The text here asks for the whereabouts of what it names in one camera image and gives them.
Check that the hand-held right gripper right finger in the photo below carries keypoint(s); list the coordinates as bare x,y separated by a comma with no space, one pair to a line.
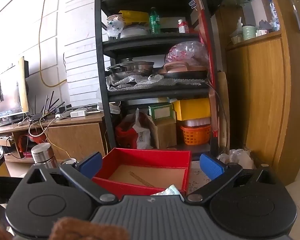
211,166

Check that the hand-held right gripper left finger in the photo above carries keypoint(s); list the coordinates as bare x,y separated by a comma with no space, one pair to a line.
91,164

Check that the pale green printed towel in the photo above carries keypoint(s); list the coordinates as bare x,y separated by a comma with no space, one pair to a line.
168,191

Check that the red cardboard box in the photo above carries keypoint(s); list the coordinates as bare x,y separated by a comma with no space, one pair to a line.
145,156

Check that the crumpled plastic bags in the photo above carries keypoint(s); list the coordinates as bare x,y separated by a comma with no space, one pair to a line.
237,157

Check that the wooden tv cabinet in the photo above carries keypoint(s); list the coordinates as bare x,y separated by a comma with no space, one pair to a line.
72,135

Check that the orange plastic basket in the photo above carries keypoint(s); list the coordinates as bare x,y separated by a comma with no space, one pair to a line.
195,134

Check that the red bag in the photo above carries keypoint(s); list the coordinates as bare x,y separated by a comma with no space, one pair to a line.
125,135

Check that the stainless steel thermos bottle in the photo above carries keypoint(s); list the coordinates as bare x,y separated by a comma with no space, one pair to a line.
43,155

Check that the white adapter box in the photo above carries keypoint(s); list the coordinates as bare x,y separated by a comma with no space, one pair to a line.
78,113

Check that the wooden rolling pin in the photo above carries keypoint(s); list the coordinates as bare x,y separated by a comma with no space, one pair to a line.
223,110

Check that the white printed plastic bag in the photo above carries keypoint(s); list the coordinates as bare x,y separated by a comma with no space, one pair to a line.
143,136

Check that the brown cardboard box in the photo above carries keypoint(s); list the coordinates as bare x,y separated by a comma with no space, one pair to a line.
162,132

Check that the yellow box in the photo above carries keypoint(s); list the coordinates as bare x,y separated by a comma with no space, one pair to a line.
192,108

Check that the black router with antennas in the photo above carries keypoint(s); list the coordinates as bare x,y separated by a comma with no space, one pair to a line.
40,116

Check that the green cardboard box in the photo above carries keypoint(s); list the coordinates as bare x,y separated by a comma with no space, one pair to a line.
160,110

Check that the black frying pan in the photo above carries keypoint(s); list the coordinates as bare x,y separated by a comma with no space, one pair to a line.
185,75

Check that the bubble wrap sheet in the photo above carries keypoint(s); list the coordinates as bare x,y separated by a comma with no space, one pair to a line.
140,81

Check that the black shelf rack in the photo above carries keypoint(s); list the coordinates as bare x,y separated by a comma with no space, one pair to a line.
101,62

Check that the brown clay pot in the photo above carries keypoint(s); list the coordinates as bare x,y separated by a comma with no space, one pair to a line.
181,67

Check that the steel pot with lid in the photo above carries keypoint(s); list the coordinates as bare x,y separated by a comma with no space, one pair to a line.
131,67

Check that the flat screen monitor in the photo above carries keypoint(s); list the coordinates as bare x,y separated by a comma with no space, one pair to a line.
7,92

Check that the pink patterned plastic bag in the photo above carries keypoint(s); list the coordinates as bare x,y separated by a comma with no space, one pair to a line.
187,51

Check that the small wicker basket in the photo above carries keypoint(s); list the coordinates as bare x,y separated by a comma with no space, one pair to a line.
237,39

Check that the green ceramic mug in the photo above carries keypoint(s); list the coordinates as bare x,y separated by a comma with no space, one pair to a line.
249,32

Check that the stack of white plates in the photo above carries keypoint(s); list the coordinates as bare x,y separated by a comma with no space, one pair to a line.
133,32

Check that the clear plastic bag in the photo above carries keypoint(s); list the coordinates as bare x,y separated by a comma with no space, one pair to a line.
113,26

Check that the red and white carton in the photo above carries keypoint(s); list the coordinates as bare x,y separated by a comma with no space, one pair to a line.
183,27

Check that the yellow bag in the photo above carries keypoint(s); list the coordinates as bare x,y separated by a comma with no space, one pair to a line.
133,17

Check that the green plastic bottle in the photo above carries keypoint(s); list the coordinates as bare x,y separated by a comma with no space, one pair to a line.
154,21

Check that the blue label water bottle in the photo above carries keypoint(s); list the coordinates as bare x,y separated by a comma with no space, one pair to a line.
274,15

